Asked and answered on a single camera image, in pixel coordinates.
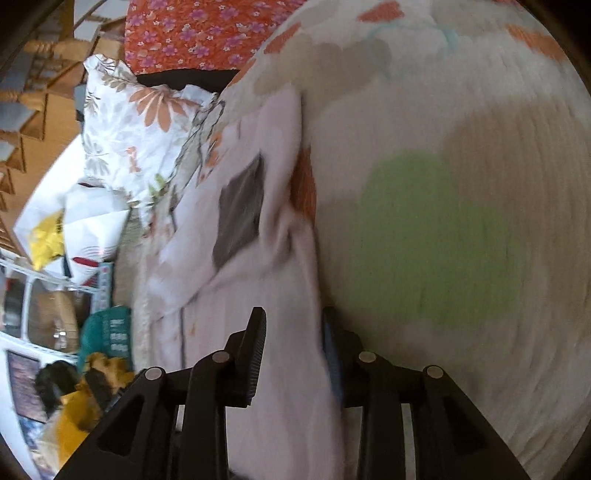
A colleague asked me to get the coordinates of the white shirt with dark patch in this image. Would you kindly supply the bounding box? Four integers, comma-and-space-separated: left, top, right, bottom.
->
144, 88, 347, 480

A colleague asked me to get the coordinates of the white wire shelf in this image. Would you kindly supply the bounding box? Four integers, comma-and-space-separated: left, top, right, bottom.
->
0, 251, 100, 365

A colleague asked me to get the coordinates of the orange floral pillow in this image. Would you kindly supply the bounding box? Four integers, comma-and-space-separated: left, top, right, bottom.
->
124, 0, 308, 77

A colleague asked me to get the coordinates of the white and yellow plastic bag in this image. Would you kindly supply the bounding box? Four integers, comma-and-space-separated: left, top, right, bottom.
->
14, 187, 132, 287

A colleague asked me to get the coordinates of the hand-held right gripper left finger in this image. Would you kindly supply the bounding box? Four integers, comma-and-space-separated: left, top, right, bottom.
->
55, 306, 268, 480

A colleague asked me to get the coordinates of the yellow and black plush toy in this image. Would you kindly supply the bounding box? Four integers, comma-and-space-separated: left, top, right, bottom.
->
34, 352, 137, 476

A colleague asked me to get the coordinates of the teal bag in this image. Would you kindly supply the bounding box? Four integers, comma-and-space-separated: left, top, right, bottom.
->
76, 306, 134, 374

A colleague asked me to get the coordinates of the white floral pillow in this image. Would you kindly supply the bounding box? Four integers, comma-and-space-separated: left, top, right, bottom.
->
81, 54, 218, 222

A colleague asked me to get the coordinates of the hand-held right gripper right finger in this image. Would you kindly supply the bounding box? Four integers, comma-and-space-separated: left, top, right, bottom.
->
322, 306, 534, 480

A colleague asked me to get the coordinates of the floral quilted bedspread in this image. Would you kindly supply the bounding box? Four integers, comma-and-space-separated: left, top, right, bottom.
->
113, 0, 589, 472

